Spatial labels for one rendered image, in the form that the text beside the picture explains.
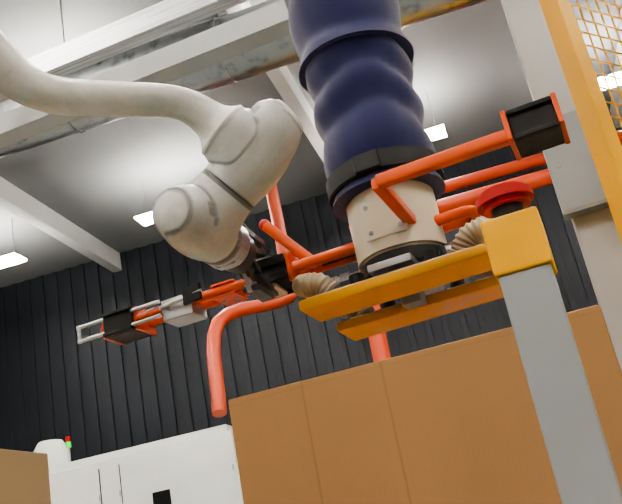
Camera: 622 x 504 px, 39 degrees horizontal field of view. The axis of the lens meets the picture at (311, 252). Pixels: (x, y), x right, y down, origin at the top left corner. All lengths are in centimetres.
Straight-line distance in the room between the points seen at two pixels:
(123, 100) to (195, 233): 25
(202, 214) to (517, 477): 61
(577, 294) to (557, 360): 1148
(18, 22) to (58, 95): 771
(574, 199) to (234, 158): 137
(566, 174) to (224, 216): 140
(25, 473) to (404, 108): 97
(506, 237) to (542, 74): 177
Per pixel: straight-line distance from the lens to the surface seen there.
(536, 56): 280
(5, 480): 106
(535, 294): 101
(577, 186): 256
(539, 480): 131
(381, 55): 172
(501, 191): 104
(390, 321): 168
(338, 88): 168
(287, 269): 165
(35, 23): 916
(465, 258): 144
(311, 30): 177
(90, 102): 144
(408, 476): 134
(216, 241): 139
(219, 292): 172
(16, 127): 476
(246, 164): 137
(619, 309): 250
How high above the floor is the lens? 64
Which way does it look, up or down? 21 degrees up
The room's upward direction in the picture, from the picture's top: 11 degrees counter-clockwise
